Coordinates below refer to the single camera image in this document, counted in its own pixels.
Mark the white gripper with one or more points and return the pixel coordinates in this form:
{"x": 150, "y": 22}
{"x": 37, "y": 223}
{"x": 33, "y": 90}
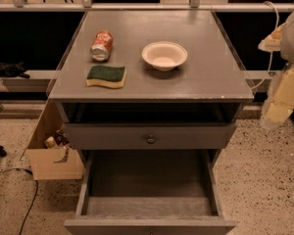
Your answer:
{"x": 277, "y": 112}

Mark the green and yellow sponge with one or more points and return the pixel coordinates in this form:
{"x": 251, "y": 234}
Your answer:
{"x": 106, "y": 76}

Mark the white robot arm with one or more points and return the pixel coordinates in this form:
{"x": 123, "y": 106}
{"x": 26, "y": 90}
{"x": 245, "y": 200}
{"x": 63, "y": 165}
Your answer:
{"x": 286, "y": 53}

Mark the round metal drawer knob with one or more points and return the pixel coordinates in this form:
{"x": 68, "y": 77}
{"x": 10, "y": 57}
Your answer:
{"x": 151, "y": 139}

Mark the grey drawer cabinet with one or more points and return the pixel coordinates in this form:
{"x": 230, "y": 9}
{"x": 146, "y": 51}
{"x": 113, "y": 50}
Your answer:
{"x": 208, "y": 88}

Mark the grey open middle drawer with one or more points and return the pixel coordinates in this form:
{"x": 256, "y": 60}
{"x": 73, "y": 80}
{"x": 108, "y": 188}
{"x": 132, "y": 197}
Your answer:
{"x": 149, "y": 193}

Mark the grey upper drawer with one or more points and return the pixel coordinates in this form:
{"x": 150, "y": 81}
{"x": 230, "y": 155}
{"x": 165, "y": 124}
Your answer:
{"x": 91, "y": 136}

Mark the white paper bowl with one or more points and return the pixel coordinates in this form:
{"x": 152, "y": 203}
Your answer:
{"x": 164, "y": 55}

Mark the orange soda can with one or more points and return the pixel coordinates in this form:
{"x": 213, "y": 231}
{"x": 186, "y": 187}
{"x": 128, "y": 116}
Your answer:
{"x": 102, "y": 46}

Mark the cardboard box with items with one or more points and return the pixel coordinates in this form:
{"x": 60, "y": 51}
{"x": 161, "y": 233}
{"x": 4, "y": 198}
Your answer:
{"x": 48, "y": 160}

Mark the black object on ledge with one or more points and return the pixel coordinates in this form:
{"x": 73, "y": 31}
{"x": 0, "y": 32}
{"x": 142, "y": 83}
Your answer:
{"x": 13, "y": 70}

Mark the metal frame rail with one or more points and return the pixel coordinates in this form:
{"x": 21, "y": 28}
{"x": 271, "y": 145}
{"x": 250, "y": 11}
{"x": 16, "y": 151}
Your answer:
{"x": 235, "y": 7}

